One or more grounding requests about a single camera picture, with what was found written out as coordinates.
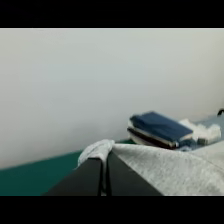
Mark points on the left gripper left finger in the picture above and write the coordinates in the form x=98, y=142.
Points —
x=85, y=180

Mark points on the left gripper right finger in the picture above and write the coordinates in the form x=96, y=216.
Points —
x=125, y=176

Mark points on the grey garment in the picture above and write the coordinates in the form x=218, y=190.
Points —
x=173, y=170

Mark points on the blue garment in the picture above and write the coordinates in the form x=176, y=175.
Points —
x=160, y=126

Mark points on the white garment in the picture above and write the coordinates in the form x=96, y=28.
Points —
x=203, y=132

